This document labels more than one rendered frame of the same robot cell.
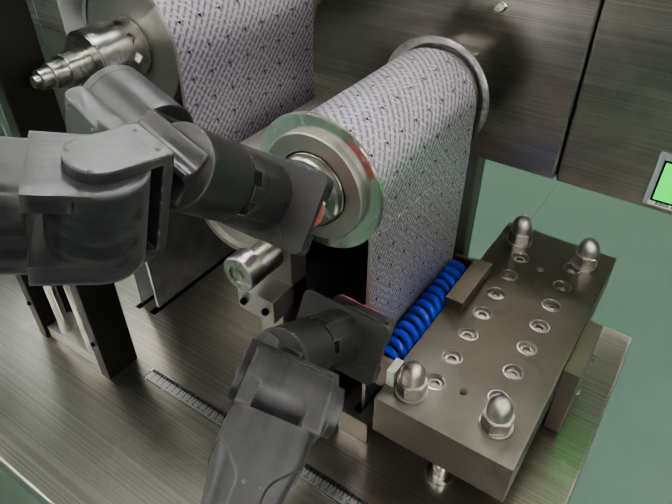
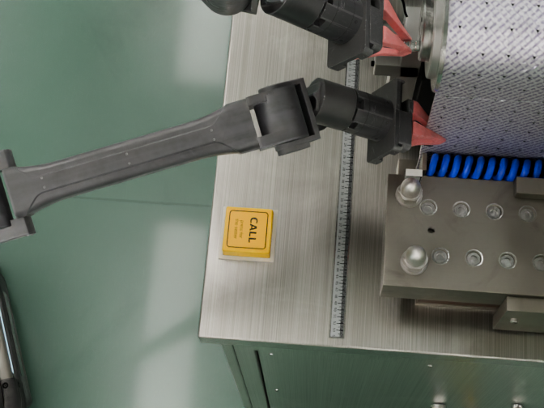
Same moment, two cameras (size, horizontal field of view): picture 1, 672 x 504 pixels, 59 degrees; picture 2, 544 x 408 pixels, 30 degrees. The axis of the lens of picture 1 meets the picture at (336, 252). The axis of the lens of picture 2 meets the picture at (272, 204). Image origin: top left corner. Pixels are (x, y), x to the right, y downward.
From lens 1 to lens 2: 0.89 m
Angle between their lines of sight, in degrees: 46
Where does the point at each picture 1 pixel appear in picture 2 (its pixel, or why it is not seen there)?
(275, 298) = (380, 63)
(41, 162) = not seen: outside the picture
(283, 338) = (320, 92)
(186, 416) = not seen: hidden behind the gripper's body
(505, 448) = (398, 274)
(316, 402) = (277, 136)
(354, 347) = (372, 136)
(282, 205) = (338, 40)
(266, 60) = not seen: outside the picture
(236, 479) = (210, 126)
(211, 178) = (275, 11)
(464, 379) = (444, 226)
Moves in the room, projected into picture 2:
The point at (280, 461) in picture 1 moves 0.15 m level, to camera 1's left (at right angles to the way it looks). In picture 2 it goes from (232, 139) to (176, 45)
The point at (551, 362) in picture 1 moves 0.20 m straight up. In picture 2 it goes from (503, 282) to (535, 235)
